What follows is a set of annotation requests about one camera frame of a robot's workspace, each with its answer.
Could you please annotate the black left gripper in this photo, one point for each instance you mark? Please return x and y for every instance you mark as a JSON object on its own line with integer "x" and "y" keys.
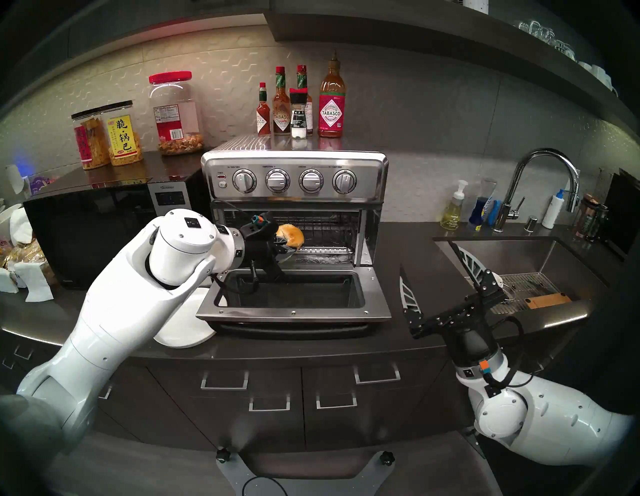
{"x": 260, "y": 250}

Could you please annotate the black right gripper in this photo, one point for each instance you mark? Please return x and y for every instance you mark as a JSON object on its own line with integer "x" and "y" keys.
{"x": 470, "y": 340}

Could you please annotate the golden brown bagel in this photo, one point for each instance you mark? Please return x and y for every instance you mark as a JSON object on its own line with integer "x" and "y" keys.
{"x": 292, "y": 235}

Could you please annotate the glass toaster oven door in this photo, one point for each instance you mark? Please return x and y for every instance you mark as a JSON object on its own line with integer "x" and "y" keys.
{"x": 300, "y": 314}

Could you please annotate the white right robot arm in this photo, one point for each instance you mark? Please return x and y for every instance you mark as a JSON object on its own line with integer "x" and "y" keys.
{"x": 550, "y": 425}

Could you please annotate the metal oven rack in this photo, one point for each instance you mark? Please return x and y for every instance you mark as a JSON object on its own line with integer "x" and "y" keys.
{"x": 325, "y": 249}

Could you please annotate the foil lined oven tray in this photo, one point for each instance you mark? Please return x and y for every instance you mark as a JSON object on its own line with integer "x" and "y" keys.
{"x": 325, "y": 259}

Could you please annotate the silver oven knob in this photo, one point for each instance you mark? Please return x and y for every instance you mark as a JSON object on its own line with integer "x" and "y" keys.
{"x": 311, "y": 181}
{"x": 244, "y": 181}
{"x": 344, "y": 181}
{"x": 277, "y": 180}

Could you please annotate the stainless steel toaster oven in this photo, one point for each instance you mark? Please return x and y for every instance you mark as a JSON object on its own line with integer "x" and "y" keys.
{"x": 295, "y": 160}

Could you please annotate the black microwave oven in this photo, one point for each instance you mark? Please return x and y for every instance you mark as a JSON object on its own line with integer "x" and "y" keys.
{"x": 75, "y": 235}

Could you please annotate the white paper cup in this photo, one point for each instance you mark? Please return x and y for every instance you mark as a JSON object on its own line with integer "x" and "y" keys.
{"x": 499, "y": 280}

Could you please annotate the yellow soap pump bottle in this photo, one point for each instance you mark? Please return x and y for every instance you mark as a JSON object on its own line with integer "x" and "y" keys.
{"x": 454, "y": 215}

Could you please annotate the blue dish soap bottle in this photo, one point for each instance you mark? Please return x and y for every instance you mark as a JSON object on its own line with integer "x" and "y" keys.
{"x": 479, "y": 210}

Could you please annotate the stainless steel sink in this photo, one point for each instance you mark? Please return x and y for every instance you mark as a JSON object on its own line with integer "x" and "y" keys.
{"x": 530, "y": 255}

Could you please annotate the chrome gooseneck faucet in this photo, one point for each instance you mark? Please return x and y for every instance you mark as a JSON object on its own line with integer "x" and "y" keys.
{"x": 500, "y": 217}

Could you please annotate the blue dish sponge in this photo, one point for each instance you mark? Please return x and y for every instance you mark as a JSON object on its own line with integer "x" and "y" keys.
{"x": 495, "y": 214}

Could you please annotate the wooden cutting board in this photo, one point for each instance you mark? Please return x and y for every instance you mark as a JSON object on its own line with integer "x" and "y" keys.
{"x": 547, "y": 300}

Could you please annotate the chrome sink deck cap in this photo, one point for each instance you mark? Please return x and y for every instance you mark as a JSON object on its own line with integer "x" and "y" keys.
{"x": 531, "y": 225}

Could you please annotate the white round plate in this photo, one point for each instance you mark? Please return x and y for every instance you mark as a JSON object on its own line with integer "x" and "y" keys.
{"x": 190, "y": 330}

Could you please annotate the small red Tabasco bottle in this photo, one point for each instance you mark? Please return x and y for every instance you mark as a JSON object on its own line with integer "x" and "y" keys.
{"x": 263, "y": 120}

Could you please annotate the black cap salt grinder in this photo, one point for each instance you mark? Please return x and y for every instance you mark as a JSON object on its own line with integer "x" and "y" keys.
{"x": 298, "y": 120}

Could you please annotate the orange sauce Tabasco bottle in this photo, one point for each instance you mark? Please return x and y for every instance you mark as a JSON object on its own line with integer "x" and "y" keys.
{"x": 281, "y": 117}

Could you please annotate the white blue-top pump bottle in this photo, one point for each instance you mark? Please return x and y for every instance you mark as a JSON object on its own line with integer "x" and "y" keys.
{"x": 552, "y": 212}

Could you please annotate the large Tabasco sauce bottle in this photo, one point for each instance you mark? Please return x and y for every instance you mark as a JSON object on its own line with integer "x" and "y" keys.
{"x": 332, "y": 115}

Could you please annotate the copper french press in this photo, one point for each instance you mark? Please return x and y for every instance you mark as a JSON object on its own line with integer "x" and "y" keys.
{"x": 589, "y": 217}

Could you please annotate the red lid clear jar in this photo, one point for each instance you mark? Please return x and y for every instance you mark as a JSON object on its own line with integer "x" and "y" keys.
{"x": 175, "y": 120}

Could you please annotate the yellow label snack jar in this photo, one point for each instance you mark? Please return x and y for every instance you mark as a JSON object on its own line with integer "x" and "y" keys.
{"x": 122, "y": 140}

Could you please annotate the black countertop appliance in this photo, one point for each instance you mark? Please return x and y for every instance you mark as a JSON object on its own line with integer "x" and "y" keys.
{"x": 622, "y": 215}

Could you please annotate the dark base cabinet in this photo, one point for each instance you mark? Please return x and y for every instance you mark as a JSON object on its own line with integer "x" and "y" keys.
{"x": 210, "y": 430}

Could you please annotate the red label snack jar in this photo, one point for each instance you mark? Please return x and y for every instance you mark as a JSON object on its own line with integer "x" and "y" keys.
{"x": 90, "y": 145}

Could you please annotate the large white folded napkin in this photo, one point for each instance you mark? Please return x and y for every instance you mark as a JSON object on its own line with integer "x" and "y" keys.
{"x": 35, "y": 282}

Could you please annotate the purple snack packet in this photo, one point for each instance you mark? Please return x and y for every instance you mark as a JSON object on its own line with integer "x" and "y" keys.
{"x": 37, "y": 184}

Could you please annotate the bagged bread loaf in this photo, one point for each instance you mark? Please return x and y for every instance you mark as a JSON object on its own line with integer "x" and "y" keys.
{"x": 30, "y": 252}

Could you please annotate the crumpled white paper towel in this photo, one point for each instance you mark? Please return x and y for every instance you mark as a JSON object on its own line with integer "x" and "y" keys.
{"x": 21, "y": 225}

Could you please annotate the white mug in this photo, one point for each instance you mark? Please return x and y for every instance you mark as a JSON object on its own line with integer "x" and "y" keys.
{"x": 602, "y": 76}
{"x": 585, "y": 67}

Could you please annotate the clear drinking glass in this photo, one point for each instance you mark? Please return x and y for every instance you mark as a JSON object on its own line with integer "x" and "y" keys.
{"x": 522, "y": 27}
{"x": 565, "y": 50}
{"x": 541, "y": 34}

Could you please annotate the small white folded napkin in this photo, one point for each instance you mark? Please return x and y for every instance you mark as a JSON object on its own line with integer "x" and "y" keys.
{"x": 7, "y": 280}

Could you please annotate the white bowl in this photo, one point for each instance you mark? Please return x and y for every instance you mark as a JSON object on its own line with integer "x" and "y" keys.
{"x": 6, "y": 215}

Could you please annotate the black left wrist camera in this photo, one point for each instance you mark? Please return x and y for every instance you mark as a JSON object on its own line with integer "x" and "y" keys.
{"x": 257, "y": 226}

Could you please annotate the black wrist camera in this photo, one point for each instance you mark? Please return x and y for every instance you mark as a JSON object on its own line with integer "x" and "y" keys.
{"x": 485, "y": 365}
{"x": 257, "y": 226}

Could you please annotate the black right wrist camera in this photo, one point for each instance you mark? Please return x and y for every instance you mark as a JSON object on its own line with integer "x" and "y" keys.
{"x": 485, "y": 365}

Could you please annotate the black base plate knob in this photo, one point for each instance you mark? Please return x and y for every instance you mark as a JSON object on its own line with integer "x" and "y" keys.
{"x": 386, "y": 457}
{"x": 223, "y": 454}

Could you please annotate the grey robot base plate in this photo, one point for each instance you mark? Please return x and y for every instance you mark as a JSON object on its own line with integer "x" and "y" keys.
{"x": 230, "y": 477}

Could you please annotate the dark open wall shelf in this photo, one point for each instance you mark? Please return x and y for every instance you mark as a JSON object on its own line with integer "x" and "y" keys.
{"x": 425, "y": 30}

